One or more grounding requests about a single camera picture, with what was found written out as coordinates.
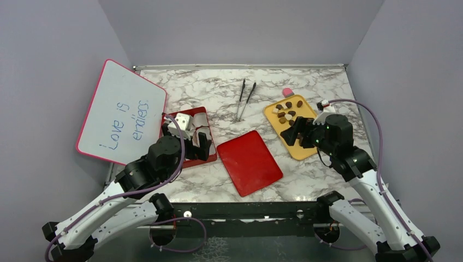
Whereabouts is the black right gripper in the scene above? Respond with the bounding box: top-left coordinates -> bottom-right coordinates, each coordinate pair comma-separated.
281,115 -> 336,156

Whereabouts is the red chocolate box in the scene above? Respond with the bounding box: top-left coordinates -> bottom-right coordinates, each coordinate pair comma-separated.
170,106 -> 217,168

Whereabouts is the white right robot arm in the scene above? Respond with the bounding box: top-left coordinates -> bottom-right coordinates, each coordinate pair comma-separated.
280,114 -> 440,261

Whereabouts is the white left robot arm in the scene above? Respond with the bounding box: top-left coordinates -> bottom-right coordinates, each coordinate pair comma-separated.
42,113 -> 212,261

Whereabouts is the yellow plastic tray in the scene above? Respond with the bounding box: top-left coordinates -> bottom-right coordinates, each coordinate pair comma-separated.
264,94 -> 318,160

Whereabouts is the pink eraser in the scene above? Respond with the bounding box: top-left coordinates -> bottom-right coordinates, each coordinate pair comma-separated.
282,88 -> 294,98

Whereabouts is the red box lid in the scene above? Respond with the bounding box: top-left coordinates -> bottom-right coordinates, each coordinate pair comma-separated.
217,130 -> 283,197

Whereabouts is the pink framed whiteboard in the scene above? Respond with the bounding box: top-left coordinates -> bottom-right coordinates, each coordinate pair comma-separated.
76,59 -> 167,164

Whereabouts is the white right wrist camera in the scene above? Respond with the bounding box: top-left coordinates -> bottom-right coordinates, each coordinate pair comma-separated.
313,100 -> 336,125

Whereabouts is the black metal base rail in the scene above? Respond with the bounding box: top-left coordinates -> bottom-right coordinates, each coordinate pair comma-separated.
148,200 -> 348,240

